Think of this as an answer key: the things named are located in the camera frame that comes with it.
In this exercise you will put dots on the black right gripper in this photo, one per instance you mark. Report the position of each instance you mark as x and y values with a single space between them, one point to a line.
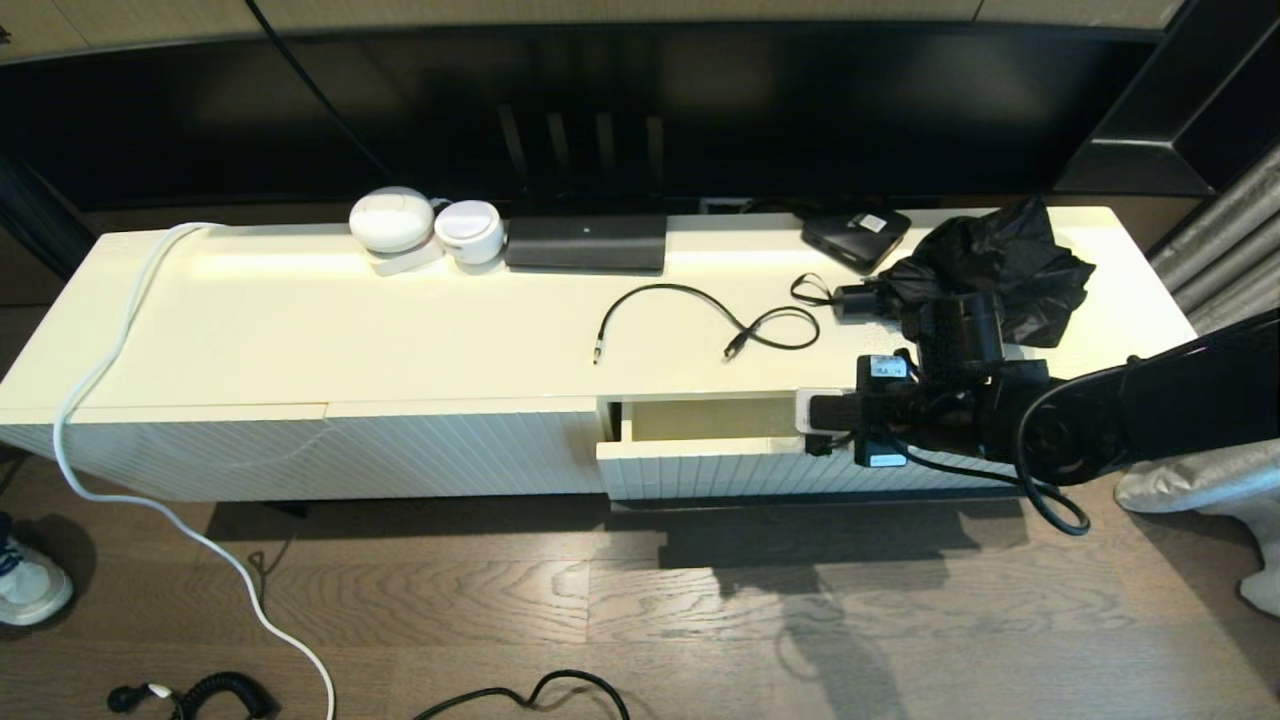
930 415

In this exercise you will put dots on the white fluted drawer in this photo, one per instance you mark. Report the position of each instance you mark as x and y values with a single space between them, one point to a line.
700 470

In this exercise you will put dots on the black umbrella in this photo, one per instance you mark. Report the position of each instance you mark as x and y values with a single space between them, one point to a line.
1040 260

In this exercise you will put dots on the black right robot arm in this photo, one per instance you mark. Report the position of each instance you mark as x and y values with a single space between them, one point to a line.
1180 400

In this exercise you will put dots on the white TV cabinet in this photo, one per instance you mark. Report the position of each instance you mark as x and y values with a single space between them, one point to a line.
400 330

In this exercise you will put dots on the black box with white label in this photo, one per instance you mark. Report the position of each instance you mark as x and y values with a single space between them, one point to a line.
848 238

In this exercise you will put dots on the black television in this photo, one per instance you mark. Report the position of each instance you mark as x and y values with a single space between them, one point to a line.
800 120

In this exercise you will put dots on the black router with antennas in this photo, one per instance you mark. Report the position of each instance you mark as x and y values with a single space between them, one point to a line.
585 243

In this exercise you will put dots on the grey curtain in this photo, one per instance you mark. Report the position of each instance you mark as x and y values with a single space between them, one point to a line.
1230 250

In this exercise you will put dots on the black shelf unit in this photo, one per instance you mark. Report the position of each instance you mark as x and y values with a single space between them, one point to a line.
1200 100
40 220

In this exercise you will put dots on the small white round device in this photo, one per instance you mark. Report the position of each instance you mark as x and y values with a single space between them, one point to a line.
470 233

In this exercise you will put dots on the white flat device base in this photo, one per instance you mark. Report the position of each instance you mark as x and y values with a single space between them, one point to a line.
405 264

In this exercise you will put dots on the large white dome device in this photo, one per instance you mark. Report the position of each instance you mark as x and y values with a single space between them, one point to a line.
391 220

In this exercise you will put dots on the white sneaker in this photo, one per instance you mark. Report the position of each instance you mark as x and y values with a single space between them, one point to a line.
30 590

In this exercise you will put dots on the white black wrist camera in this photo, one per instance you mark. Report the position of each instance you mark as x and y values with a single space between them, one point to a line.
830 412

